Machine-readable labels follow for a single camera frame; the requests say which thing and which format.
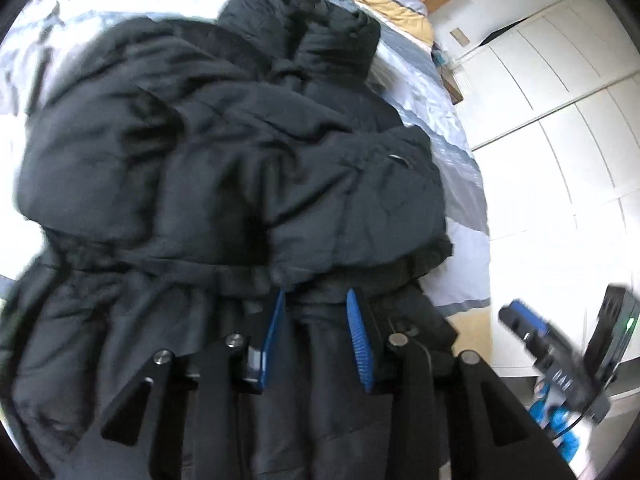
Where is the wooden nightstand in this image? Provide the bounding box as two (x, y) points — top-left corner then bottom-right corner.
(440, 69), (469, 106)

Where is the blue slipper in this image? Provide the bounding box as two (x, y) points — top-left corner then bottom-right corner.
(529, 382), (582, 460)

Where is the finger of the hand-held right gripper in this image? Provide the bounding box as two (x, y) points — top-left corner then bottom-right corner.
(498, 299), (553, 347)

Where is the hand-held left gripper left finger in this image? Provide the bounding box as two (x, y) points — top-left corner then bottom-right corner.
(100, 289), (287, 480)

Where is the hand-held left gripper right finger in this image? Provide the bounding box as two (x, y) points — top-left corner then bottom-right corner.
(346, 288), (577, 480)

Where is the black puffer jacket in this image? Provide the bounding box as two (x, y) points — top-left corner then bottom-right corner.
(0, 0), (458, 480)

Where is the white wardrobe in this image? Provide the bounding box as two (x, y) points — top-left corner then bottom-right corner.
(469, 0), (640, 378)

